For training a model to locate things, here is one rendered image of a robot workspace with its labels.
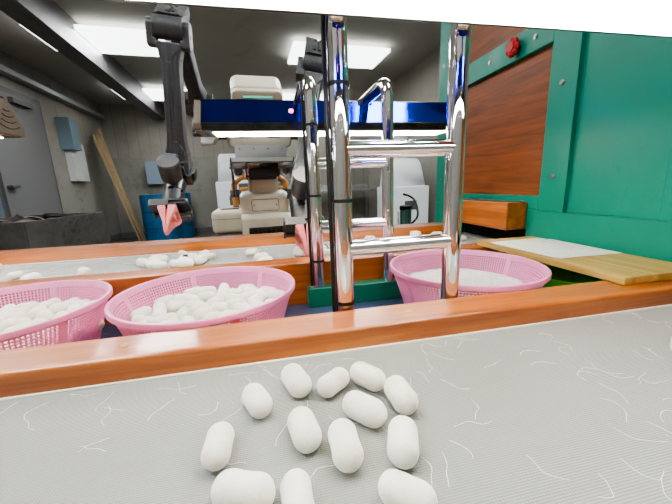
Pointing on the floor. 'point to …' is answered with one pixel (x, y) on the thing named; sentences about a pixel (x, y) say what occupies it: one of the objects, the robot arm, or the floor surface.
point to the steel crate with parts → (53, 230)
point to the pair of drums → (162, 223)
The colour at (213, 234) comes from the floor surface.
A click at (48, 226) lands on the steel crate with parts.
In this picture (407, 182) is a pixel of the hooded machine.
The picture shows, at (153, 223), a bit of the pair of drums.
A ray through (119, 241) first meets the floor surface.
